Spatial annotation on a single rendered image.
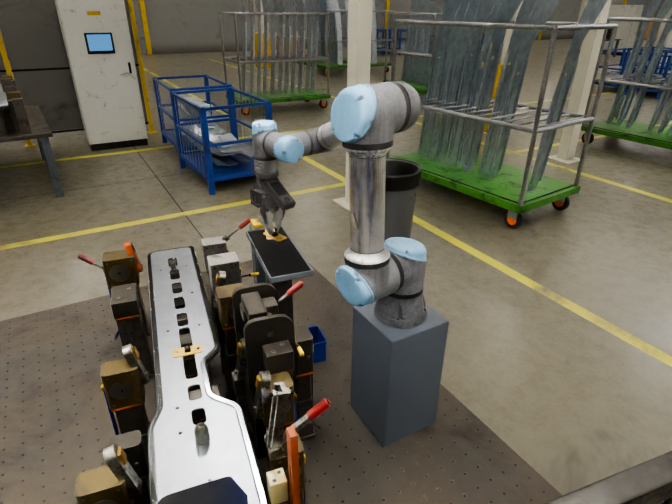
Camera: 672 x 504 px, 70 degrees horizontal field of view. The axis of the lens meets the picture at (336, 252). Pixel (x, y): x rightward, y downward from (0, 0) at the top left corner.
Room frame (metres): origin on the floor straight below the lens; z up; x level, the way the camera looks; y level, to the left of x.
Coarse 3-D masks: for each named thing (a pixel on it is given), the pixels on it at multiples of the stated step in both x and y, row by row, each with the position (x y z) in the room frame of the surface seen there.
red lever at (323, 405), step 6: (324, 402) 0.76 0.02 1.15; (330, 402) 0.76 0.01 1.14; (312, 408) 0.75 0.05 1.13; (318, 408) 0.75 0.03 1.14; (324, 408) 0.75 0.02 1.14; (306, 414) 0.75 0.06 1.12; (312, 414) 0.74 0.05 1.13; (318, 414) 0.74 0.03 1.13; (300, 420) 0.74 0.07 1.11; (306, 420) 0.74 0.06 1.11; (312, 420) 0.74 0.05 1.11; (294, 426) 0.73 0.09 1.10; (300, 426) 0.73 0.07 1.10; (270, 444) 0.72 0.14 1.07
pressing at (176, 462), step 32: (160, 256) 1.69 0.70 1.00; (192, 256) 1.69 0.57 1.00; (160, 288) 1.45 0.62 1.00; (192, 288) 1.45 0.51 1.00; (160, 320) 1.25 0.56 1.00; (192, 320) 1.26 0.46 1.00; (160, 352) 1.10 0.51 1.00; (160, 384) 0.97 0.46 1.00; (192, 384) 0.97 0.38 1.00; (160, 416) 0.86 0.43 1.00; (224, 416) 0.86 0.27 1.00; (160, 448) 0.76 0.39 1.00; (192, 448) 0.76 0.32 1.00; (224, 448) 0.76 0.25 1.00; (160, 480) 0.68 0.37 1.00; (192, 480) 0.68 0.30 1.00; (256, 480) 0.68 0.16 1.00
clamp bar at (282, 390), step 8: (280, 384) 0.74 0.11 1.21; (264, 392) 0.71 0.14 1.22; (272, 392) 0.72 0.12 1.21; (280, 392) 0.71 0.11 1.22; (288, 392) 0.72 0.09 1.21; (264, 400) 0.70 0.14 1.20; (272, 400) 0.73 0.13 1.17; (280, 400) 0.71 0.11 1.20; (272, 408) 0.73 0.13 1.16; (280, 408) 0.71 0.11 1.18; (272, 416) 0.73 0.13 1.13; (280, 416) 0.71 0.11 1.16; (272, 424) 0.73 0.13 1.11; (280, 424) 0.71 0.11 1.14; (272, 432) 0.73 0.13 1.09; (280, 432) 0.71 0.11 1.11; (272, 440) 0.70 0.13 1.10; (280, 440) 0.71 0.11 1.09; (272, 448) 0.70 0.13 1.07
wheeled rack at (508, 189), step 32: (608, 64) 4.65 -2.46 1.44; (544, 96) 4.11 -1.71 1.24; (512, 128) 4.28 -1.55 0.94; (544, 128) 4.17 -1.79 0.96; (416, 160) 5.48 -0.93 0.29; (480, 160) 5.50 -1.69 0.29; (480, 192) 4.45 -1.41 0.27; (512, 192) 4.42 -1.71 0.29; (544, 192) 4.43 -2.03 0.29; (576, 192) 4.62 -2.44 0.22; (512, 224) 4.19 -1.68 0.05
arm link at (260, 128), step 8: (264, 120) 1.47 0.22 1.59; (256, 128) 1.42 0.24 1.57; (264, 128) 1.41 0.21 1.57; (272, 128) 1.42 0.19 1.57; (256, 136) 1.42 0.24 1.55; (264, 136) 1.40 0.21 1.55; (256, 144) 1.42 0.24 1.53; (256, 152) 1.42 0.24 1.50; (264, 152) 1.40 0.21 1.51; (264, 160) 1.41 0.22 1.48
